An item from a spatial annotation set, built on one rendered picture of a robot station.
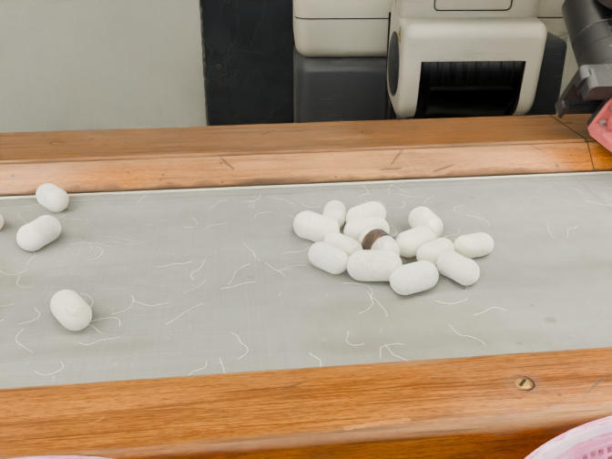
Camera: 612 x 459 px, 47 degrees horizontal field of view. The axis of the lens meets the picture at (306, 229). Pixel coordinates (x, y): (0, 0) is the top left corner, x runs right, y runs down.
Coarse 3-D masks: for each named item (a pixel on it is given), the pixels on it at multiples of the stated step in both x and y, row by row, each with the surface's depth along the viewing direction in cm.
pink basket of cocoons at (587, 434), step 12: (600, 420) 31; (576, 432) 30; (588, 432) 30; (600, 432) 31; (552, 444) 30; (564, 444) 30; (576, 444) 30; (588, 444) 30; (600, 444) 31; (528, 456) 29; (540, 456) 29; (552, 456) 29; (564, 456) 30; (576, 456) 30; (588, 456) 31; (600, 456) 31
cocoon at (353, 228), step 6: (348, 222) 53; (354, 222) 52; (360, 222) 52; (366, 222) 52; (372, 222) 52; (378, 222) 52; (384, 222) 53; (348, 228) 52; (354, 228) 52; (360, 228) 52; (366, 228) 52; (384, 228) 52; (348, 234) 52; (354, 234) 52; (360, 234) 52
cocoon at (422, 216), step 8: (416, 208) 55; (424, 208) 54; (416, 216) 54; (424, 216) 53; (432, 216) 53; (416, 224) 53; (424, 224) 53; (432, 224) 52; (440, 224) 53; (440, 232) 53
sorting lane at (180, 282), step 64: (128, 192) 62; (192, 192) 62; (256, 192) 62; (320, 192) 62; (384, 192) 62; (448, 192) 62; (512, 192) 62; (576, 192) 62; (0, 256) 51; (64, 256) 51; (128, 256) 51; (192, 256) 51; (256, 256) 51; (512, 256) 51; (576, 256) 51; (0, 320) 44; (128, 320) 44; (192, 320) 44; (256, 320) 44; (320, 320) 44; (384, 320) 44; (448, 320) 44; (512, 320) 44; (576, 320) 44; (0, 384) 38
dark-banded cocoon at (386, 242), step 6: (372, 228) 51; (378, 228) 51; (360, 240) 51; (378, 240) 49; (384, 240) 49; (390, 240) 49; (372, 246) 49; (378, 246) 49; (384, 246) 49; (390, 246) 49; (396, 246) 49; (396, 252) 49
